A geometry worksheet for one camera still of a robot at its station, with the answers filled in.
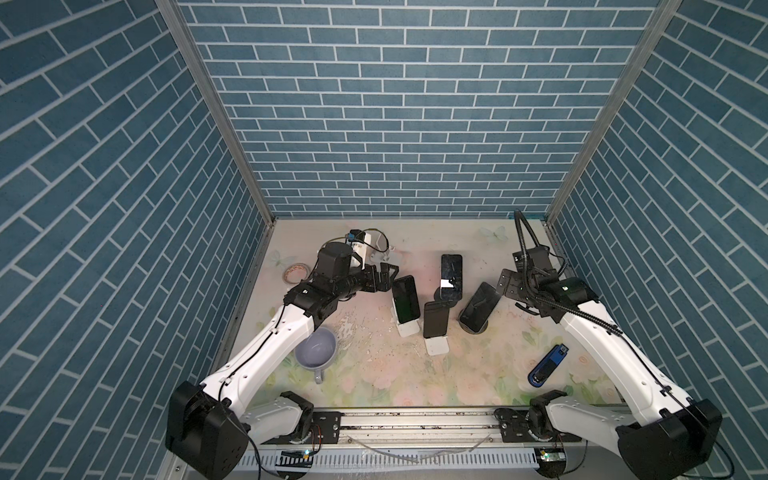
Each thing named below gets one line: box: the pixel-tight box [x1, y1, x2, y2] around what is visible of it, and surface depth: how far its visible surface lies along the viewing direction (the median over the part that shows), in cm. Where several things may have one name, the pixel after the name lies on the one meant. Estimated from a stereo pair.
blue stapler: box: [527, 343, 569, 388], surface depth 84 cm
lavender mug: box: [294, 327, 338, 385], surface depth 85 cm
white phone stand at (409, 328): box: [398, 319, 421, 337], surface depth 92 cm
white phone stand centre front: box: [424, 335, 450, 355], surface depth 88 cm
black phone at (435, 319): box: [423, 301, 450, 338], surface depth 86 cm
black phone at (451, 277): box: [440, 254, 463, 301], surface depth 95 cm
